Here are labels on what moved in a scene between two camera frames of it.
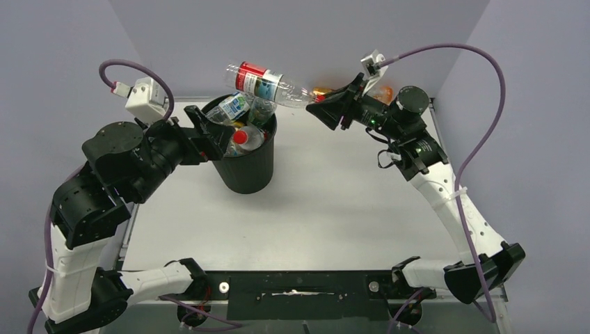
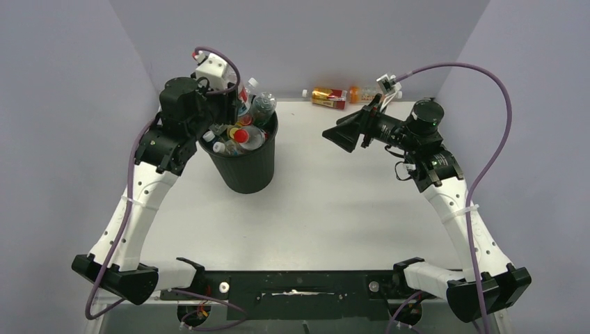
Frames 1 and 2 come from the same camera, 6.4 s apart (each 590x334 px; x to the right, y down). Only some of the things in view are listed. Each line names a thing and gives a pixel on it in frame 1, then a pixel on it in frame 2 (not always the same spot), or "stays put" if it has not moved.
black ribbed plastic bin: [245, 174] stays put
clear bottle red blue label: [259, 83] → [245, 102]
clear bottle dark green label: [261, 110] stays put
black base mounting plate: [305, 296] stays put
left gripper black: [206, 141] → [229, 102]
